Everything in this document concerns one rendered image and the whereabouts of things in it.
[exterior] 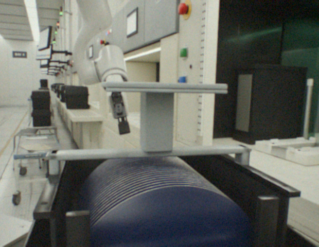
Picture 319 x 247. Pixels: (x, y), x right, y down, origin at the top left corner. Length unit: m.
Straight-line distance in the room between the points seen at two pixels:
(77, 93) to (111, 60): 2.38
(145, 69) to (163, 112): 2.16
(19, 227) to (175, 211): 0.51
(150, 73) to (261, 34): 1.35
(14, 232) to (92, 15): 0.60
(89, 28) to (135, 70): 1.57
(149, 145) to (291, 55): 1.09
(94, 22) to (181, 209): 0.70
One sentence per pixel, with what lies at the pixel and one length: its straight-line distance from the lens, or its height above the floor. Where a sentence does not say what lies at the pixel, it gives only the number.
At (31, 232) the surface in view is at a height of 0.93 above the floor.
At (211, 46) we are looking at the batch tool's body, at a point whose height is 1.21.
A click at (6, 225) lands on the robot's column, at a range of 0.75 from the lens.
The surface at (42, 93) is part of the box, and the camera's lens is 4.35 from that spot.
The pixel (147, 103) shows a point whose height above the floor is 1.06.
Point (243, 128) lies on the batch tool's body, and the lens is 1.14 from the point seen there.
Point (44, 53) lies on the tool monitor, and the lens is 5.44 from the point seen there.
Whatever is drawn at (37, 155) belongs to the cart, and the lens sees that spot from 2.76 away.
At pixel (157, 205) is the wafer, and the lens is 0.27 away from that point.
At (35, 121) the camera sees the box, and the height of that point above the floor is 0.54.
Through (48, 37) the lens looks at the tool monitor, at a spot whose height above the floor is 1.64.
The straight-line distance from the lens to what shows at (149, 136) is 0.31.
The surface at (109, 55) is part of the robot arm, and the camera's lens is 0.94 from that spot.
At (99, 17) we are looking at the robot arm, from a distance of 0.89.
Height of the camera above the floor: 1.08
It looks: 9 degrees down
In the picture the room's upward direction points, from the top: 1 degrees clockwise
